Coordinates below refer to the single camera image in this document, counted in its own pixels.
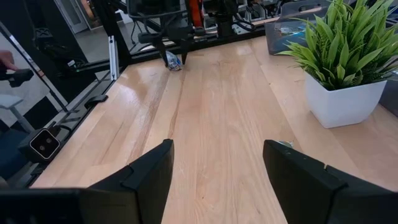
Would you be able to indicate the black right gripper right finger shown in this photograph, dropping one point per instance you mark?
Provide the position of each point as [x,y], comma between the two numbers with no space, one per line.
[298,186]

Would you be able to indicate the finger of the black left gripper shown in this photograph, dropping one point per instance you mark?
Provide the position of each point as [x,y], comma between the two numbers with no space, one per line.
[162,53]
[184,51]

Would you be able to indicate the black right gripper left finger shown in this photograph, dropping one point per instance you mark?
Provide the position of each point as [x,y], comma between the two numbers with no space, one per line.
[146,193]

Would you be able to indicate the silver blue granola bar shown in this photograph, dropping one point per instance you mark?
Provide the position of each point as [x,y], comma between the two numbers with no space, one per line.
[173,61]

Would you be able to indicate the orange plastic part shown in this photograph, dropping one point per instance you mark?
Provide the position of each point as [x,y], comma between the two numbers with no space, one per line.
[196,12]

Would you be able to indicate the black plastic clip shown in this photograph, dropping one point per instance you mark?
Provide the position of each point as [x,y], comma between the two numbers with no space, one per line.
[96,100]

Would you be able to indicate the green plant in white pot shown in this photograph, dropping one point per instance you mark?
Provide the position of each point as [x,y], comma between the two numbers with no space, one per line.
[342,102]

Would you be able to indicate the blue seat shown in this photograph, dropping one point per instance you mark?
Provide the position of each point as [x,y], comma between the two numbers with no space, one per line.
[9,149]

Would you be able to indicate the person's hand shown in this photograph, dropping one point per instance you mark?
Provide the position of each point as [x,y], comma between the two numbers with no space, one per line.
[7,59]

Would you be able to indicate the grey stool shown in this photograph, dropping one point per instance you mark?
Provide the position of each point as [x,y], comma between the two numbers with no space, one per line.
[9,102]

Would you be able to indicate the silver aluminium extrusion post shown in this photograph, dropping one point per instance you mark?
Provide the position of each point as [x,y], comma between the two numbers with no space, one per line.
[113,57]

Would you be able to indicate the black table-level camera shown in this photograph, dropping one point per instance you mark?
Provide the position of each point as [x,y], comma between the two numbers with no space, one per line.
[43,144]

